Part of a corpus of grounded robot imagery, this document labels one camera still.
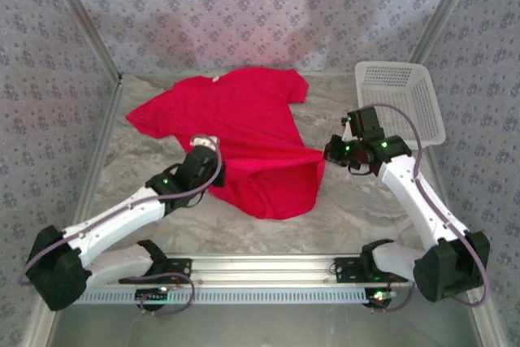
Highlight red t-shirt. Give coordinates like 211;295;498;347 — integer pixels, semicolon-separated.
124;67;327;221

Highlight white perforated plastic basket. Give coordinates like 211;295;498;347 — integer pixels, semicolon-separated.
354;61;447;151

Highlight black controller board with LED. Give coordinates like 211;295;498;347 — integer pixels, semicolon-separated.
135;286;170;304
365;288;398;308

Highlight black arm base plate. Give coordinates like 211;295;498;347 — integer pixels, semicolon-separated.
118;258;193;284
335;257;410;283

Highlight thin red wire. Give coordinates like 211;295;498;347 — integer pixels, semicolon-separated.
168;268;192;288
385;270;407;293

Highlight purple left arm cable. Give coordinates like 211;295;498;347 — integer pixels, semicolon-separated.
19;141;224;318

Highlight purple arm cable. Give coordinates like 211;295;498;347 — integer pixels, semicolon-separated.
365;102;492;314
19;141;224;318

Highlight aluminium mounting rail beam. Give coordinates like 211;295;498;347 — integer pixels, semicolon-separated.
80;253;423;288

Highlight slotted grey cable duct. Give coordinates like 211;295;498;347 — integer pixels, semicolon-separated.
75;286;369;306

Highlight aluminium corner post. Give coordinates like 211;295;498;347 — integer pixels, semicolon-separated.
409;0;487;64
40;0;124;81

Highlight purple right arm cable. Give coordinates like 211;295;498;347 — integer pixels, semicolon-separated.
365;102;492;314

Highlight aluminium frame leg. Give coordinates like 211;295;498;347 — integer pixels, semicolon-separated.
466;293;507;347
19;304;56;347

